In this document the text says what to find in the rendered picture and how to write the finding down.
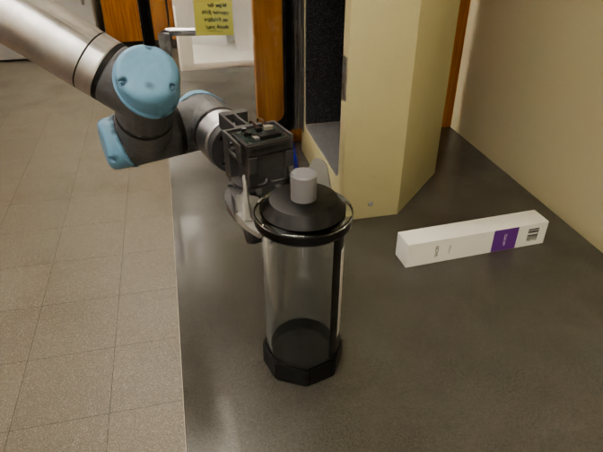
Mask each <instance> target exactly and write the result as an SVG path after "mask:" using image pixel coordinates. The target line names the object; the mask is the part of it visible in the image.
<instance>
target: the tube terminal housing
mask: <svg viewBox="0 0 603 452"><path fill-rule="evenodd" d="M459 5H460V0H345V31H344V53H343V55H344V56H346V57H347V76H346V96H345V102H344V101H343V99H342V98H341V118H340V121H338V122H340V140H339V162H338V175H337V176H336V175H335V173H334V172H333V170H332V169H331V168H330V166H329V165H328V162H327V161H326V159H325V157H324V156H323V154H322V153H321V151H320V149H319V147H318V146H317V145H316V143H315V142H314V140H313V138H312V137H311V135H310V133H309V131H308V130H307V128H306V123H305V0H304V133H303V131H301V149H302V151H303V153H304V155H305V157H306V159H307V160H308V162H309V164H311V162H312V160H313V159H315V158H319V159H322V160H323V161H324V162H325V163H326V164H327V165H328V173H329V177H330V183H331V187H332V189H333V190H334V191H335V192H337V193H338V194H340V195H342V196H344V197H345V198H346V199H347V200H348V201H349V202H350V203H351V205H352V207H353V210H354V218H353V220H356V219H363V218H371V217H378V216H385V215H392V214H398V213H399V212H400V211H401V210H402V208H403V207H404V206H405V205H406V204H407V203H408V202H409V201H410V200H411V198H412V197H413V196H414V195H415V194H416V193H417V192H418V191H419V189H420V188H421V187H422V186H423V185H424V184H425V183H426V182H427V181H428V179H429V178H430V177H431V176H432V175H433V174H434V172H435V166H436V161H437V154H438V148H439V141H440V136H441V124H442V119H443V112H444V106H445V100H446V94H447V88H448V82H449V76H450V64H451V59H452V52H453V46H454V40H455V34H456V28H457V22H458V16H459Z"/></svg>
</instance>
